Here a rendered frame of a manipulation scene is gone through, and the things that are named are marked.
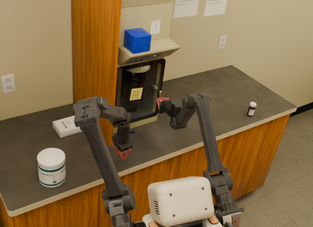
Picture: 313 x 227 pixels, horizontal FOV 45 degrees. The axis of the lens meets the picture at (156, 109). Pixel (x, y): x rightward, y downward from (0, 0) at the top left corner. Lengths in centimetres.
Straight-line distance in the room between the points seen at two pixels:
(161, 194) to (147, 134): 98
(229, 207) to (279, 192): 204
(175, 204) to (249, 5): 214
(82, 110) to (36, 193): 71
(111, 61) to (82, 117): 63
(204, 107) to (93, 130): 53
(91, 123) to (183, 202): 42
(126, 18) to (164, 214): 100
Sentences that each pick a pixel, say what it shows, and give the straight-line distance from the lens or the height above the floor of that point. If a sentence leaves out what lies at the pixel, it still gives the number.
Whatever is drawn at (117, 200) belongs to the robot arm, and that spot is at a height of 127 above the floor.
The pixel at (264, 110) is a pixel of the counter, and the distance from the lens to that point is 274.
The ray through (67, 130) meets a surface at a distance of 221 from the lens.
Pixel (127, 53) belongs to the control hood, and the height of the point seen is 151.
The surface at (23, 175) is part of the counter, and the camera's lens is 202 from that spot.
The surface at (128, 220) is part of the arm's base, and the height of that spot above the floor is 123.
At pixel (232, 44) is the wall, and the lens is 321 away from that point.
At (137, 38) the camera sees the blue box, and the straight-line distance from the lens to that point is 185.
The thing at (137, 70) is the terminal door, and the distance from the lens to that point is 207.
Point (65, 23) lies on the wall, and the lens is 228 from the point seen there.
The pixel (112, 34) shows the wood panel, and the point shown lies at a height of 162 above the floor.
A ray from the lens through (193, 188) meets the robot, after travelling 137.
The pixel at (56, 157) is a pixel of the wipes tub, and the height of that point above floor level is 109.
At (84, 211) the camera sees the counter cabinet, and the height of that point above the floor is 70.
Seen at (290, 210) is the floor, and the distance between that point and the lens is 345.
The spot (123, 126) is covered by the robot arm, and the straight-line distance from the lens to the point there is 174.
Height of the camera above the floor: 233
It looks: 34 degrees down
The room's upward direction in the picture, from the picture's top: 8 degrees clockwise
